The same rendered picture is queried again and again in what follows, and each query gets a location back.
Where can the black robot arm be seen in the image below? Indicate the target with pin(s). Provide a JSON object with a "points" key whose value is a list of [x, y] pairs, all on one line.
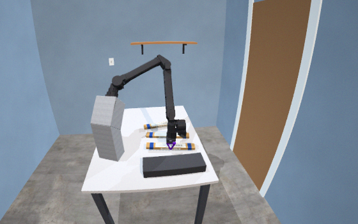
{"points": [[118, 82]]}

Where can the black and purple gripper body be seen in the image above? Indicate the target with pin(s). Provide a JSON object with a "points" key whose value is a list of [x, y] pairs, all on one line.
{"points": [[168, 137]]}

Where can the white welding electrode pack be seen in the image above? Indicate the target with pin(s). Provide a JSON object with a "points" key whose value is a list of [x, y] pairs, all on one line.
{"points": [[163, 146], [155, 125], [161, 135]]}

